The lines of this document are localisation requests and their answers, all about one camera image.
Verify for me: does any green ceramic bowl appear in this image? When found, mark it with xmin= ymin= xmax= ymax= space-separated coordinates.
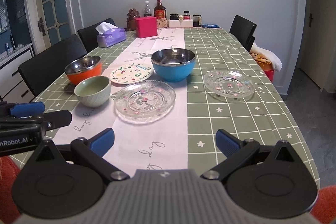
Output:
xmin=74 ymin=76 xmax=111 ymax=108

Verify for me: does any glass plate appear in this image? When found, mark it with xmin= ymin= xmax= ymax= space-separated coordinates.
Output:
xmin=203 ymin=69 xmax=255 ymax=101
xmin=114 ymin=80 xmax=176 ymax=124

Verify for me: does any orange steel bowl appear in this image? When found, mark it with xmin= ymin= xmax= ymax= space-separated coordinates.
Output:
xmin=64 ymin=56 xmax=102 ymax=85

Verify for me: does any white fruity painted plate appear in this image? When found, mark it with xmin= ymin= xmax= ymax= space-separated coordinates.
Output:
xmin=109 ymin=62 xmax=154 ymax=85

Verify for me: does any blue steel bowl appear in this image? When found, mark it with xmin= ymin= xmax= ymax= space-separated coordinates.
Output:
xmin=151 ymin=48 xmax=196 ymax=83

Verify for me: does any white cabinet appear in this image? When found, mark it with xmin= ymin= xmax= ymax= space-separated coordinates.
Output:
xmin=0 ymin=43 xmax=34 ymax=103

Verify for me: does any black chair near left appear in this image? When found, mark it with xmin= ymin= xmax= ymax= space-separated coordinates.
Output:
xmin=18 ymin=34 xmax=87 ymax=97

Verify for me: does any black chair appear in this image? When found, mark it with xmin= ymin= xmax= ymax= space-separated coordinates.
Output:
xmin=77 ymin=18 xmax=115 ymax=53
xmin=230 ymin=15 xmax=257 ymax=52
xmin=18 ymin=34 xmax=87 ymax=97

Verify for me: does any green checked tablecloth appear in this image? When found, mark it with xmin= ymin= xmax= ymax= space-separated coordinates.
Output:
xmin=10 ymin=27 xmax=321 ymax=191

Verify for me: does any red stool with towel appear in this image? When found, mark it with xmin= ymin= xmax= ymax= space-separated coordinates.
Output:
xmin=249 ymin=43 xmax=282 ymax=82

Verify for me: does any black chair far left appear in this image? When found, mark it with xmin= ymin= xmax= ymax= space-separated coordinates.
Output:
xmin=77 ymin=18 xmax=115 ymax=53

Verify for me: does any purple tissue box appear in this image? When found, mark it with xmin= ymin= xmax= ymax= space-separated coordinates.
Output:
xmin=96 ymin=22 xmax=126 ymax=48

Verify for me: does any black chair right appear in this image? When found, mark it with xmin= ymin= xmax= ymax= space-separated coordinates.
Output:
xmin=230 ymin=15 xmax=257 ymax=52

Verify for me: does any blue packet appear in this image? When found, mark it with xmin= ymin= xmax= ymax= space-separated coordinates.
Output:
xmin=202 ymin=24 xmax=220 ymax=28

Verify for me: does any dark glass jar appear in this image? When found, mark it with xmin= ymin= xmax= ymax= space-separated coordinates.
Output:
xmin=193 ymin=14 xmax=202 ymax=27

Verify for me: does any red box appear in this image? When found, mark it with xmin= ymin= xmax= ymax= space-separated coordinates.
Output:
xmin=135 ymin=16 xmax=158 ymax=38

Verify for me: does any white box right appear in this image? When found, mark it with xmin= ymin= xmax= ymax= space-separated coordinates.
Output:
xmin=181 ymin=19 xmax=194 ymax=28

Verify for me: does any white box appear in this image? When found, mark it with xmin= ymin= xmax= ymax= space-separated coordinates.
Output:
xmin=168 ymin=19 xmax=181 ymax=28
xmin=181 ymin=19 xmax=194 ymax=28

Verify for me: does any white box left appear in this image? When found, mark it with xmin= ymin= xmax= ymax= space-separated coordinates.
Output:
xmin=168 ymin=19 xmax=181 ymax=28

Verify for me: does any red label jar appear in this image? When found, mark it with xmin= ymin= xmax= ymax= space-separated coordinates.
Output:
xmin=183 ymin=10 xmax=190 ymax=20

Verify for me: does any brown figurine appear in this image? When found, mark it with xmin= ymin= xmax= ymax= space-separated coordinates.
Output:
xmin=125 ymin=9 xmax=141 ymax=31

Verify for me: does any small wooden radio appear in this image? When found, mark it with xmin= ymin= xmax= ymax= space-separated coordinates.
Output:
xmin=157 ymin=18 xmax=168 ymax=29

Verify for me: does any black lidded jar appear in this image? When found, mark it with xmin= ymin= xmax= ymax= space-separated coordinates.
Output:
xmin=170 ymin=14 xmax=179 ymax=20

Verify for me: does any clear plastic bottle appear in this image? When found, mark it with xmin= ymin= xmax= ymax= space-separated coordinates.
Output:
xmin=143 ymin=1 xmax=152 ymax=17

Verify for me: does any brown liquor bottle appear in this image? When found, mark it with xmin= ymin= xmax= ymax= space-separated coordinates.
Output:
xmin=154 ymin=0 xmax=167 ymax=19

